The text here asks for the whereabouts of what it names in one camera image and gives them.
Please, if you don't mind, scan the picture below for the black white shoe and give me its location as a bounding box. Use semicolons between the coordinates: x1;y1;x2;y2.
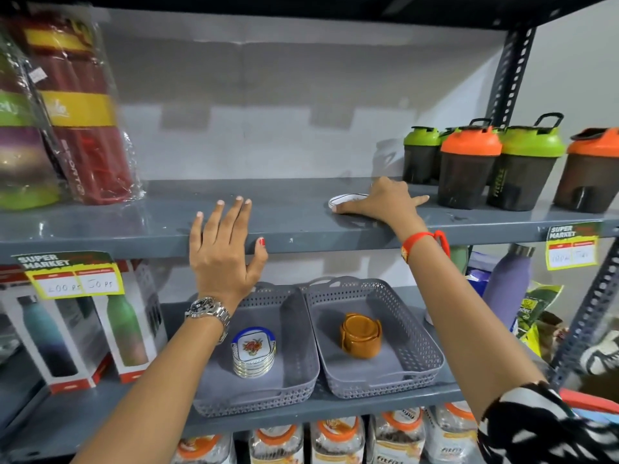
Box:
579;331;619;378

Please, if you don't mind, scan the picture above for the person's right hand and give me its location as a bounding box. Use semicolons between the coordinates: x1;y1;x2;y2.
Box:
332;176;430;245

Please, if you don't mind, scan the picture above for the black white patterned sleeve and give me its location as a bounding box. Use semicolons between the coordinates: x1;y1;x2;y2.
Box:
476;381;619;464

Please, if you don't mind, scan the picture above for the grey plastic basket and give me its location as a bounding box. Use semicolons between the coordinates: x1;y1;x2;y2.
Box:
192;282;321;419
302;276;446;400

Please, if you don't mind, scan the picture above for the yellow green packet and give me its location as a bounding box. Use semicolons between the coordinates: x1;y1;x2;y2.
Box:
515;282;564;358

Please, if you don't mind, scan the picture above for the yellow price label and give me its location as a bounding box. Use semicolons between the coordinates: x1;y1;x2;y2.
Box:
12;251;126;300
545;222;602;272

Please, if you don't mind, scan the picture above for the row of orange lidded jars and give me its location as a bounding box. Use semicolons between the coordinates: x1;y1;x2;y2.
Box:
172;403;484;464

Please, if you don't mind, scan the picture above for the person's right forearm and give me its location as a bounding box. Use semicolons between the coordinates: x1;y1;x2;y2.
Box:
408;236;547;423

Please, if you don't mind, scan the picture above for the purple metal bottle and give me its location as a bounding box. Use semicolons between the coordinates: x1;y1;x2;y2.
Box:
482;244;536;332

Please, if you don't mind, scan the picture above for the grey metal shelf board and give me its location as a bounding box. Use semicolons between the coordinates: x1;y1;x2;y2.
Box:
0;347;49;430
5;284;557;462

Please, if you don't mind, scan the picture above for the red wrist band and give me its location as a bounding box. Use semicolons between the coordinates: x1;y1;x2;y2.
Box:
400;229;451;264

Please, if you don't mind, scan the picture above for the grey perforated upright post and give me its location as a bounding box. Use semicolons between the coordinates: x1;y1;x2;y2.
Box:
486;26;538;129
549;238;619;390

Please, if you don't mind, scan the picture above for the silver wristwatch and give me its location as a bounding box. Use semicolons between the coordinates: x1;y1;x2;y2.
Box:
184;296;233;345

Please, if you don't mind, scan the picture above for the white box blue bottle print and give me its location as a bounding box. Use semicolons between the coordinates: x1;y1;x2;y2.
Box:
0;267;115;396

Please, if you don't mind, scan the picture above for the pastel green pink bottle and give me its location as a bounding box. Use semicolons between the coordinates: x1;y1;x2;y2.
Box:
449;245;470;276

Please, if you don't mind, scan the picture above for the person's left forearm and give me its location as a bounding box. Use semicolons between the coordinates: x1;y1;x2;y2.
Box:
70;316;228;464

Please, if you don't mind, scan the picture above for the blue packet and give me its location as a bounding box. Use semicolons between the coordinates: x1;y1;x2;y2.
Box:
465;251;499;298

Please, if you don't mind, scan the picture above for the grey metal shelf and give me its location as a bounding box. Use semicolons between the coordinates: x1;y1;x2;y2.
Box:
0;177;619;264

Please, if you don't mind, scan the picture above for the stack of brown coasters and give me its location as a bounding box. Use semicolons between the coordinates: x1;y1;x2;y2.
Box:
338;313;384;361

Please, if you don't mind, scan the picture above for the white box green bottle print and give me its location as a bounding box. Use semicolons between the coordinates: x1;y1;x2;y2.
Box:
92;260;169;385

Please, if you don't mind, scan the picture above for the green purple wrapped bottle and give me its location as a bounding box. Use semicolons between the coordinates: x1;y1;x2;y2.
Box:
0;28;64;212

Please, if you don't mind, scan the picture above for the green lid shaker with handle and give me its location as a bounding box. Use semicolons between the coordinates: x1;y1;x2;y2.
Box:
486;112;567;212

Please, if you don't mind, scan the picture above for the person's left hand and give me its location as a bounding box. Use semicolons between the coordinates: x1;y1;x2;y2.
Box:
188;196;270;314

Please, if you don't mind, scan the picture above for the red yellow wrapped bottle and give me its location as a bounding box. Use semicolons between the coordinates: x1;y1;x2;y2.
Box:
9;4;146;206

